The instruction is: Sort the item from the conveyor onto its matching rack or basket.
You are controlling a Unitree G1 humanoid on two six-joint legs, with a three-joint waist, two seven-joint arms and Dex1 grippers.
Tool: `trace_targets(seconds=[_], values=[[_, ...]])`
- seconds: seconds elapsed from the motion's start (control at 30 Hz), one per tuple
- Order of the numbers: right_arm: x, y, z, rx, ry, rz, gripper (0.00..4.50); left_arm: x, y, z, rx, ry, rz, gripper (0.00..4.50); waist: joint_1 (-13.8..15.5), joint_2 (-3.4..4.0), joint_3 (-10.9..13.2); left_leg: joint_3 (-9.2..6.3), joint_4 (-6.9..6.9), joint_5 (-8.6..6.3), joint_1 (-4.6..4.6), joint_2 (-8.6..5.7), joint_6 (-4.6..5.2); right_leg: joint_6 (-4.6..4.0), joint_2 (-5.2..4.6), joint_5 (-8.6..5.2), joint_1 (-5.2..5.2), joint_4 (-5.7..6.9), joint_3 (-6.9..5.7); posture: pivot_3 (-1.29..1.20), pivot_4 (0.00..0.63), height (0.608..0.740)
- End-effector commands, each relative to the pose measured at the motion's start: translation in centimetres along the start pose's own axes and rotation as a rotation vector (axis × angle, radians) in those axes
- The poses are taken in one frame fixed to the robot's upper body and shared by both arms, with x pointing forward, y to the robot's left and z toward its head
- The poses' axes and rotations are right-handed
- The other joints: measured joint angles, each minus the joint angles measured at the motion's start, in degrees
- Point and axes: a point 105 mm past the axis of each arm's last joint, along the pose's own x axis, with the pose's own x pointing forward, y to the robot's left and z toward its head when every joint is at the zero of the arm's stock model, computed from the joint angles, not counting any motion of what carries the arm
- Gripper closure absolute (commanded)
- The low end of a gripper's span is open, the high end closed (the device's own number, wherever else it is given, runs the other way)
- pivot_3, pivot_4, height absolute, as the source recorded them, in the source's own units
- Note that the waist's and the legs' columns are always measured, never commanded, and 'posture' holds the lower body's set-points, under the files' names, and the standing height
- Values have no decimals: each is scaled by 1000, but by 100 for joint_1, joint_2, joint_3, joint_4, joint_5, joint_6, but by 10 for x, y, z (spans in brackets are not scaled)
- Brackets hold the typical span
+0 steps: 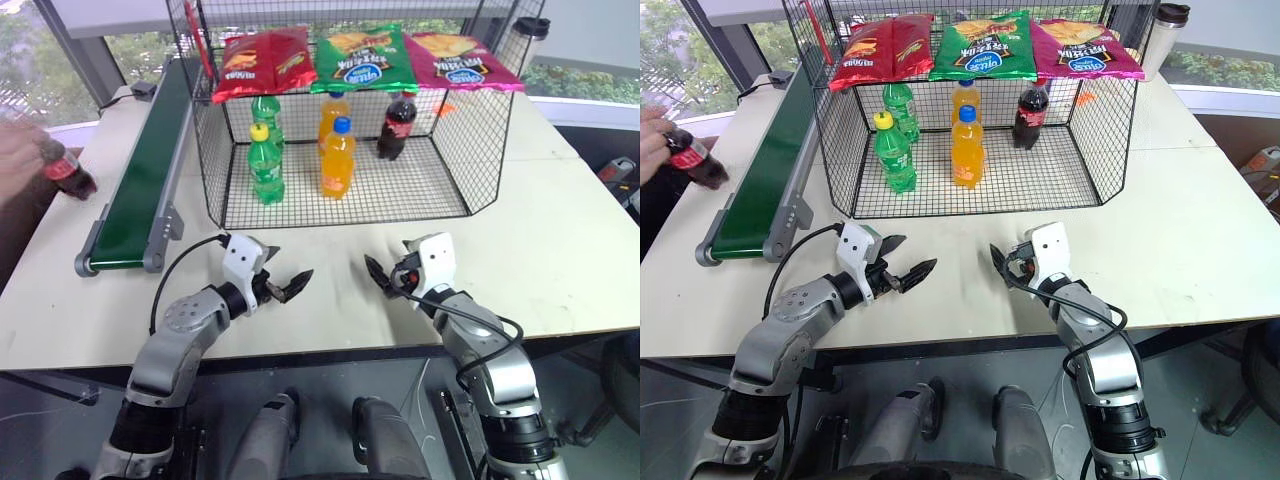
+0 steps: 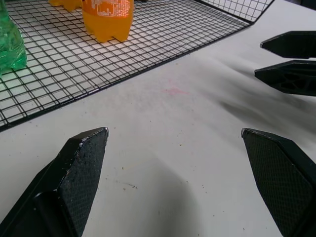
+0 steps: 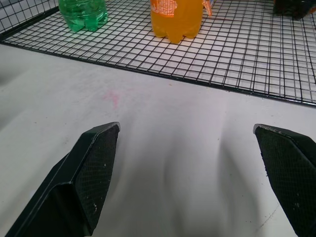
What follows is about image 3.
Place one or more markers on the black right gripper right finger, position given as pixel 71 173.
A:
pixel 288 163

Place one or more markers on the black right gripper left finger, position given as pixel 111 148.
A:
pixel 84 172

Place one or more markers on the dark plastic bottle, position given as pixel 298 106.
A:
pixel 291 8

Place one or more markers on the green plastic soda bottle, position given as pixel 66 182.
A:
pixel 82 14

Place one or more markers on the orange and white snack packet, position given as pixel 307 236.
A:
pixel 208 6

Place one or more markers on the orange plastic soda bottle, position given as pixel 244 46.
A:
pixel 175 19

